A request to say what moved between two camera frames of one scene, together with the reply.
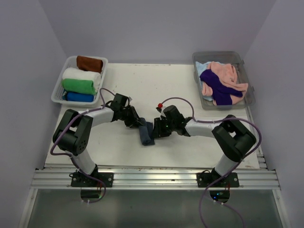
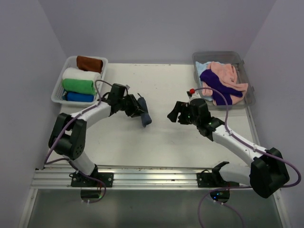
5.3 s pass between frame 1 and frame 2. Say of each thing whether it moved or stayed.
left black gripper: moved
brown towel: stayed
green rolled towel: stayed
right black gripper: moved
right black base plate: stayed
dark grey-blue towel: moved
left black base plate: stayed
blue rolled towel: stayed
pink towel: stayed
